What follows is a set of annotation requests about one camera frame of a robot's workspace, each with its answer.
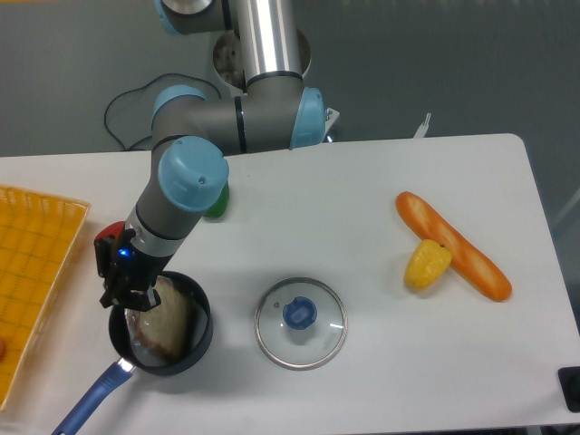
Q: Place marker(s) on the white table bracket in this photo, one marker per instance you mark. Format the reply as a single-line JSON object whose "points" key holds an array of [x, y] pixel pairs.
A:
{"points": [[423, 128]]}

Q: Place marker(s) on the toast slice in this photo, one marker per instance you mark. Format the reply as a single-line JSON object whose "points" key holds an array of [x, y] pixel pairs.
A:
{"points": [[160, 336]]}

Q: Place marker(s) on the black device at table corner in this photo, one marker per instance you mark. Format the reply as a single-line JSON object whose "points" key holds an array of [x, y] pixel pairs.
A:
{"points": [[569, 379]]}

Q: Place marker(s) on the yellow woven basket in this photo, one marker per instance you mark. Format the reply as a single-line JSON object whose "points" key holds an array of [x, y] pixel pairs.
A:
{"points": [[39, 231]]}

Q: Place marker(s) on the red bell pepper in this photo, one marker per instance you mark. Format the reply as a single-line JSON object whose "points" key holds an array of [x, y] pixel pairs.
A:
{"points": [[112, 230]]}

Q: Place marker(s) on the glass lid blue knob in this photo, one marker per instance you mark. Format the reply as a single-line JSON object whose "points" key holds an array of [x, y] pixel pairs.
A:
{"points": [[300, 324]]}

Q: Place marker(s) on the green bell pepper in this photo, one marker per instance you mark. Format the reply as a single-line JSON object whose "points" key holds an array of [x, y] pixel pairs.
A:
{"points": [[219, 208]]}

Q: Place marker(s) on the orange baguette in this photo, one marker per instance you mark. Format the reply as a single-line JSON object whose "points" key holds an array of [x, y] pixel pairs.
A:
{"points": [[470, 263]]}

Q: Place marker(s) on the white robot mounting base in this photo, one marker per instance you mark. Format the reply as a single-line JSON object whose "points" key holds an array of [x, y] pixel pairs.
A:
{"points": [[332, 116]]}

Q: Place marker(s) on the yellow bell pepper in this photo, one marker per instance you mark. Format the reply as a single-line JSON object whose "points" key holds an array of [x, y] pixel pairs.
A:
{"points": [[426, 265]]}

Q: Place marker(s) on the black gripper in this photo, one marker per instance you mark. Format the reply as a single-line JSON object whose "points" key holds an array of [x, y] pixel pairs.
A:
{"points": [[129, 265]]}

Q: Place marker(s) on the black pot blue handle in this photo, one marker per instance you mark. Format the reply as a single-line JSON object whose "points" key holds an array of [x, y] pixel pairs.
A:
{"points": [[122, 369]]}

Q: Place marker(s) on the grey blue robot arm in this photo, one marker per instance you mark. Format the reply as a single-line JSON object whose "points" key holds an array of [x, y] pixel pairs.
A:
{"points": [[192, 138]]}

